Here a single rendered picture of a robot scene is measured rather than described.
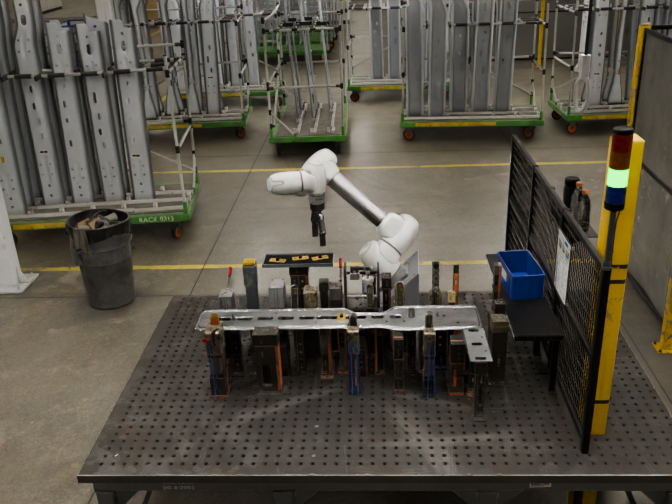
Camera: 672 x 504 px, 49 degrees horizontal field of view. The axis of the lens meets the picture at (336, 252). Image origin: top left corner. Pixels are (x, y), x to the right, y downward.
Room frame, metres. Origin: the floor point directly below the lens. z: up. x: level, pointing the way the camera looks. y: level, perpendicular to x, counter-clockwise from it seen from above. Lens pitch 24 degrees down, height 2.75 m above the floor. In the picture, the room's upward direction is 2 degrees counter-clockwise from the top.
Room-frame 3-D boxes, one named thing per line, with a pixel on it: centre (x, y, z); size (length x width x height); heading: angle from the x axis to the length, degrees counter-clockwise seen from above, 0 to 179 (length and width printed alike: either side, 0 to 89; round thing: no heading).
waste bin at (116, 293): (5.39, 1.86, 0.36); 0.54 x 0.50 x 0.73; 176
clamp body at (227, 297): (3.34, 0.57, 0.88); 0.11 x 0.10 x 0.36; 177
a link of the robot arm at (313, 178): (3.49, 0.10, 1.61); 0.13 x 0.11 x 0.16; 102
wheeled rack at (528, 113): (10.13, -1.94, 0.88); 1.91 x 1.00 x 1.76; 83
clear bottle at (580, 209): (3.07, -1.12, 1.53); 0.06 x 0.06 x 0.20
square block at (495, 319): (2.97, -0.75, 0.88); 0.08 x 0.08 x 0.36; 87
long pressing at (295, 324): (3.13, 0.01, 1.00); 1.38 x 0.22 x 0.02; 87
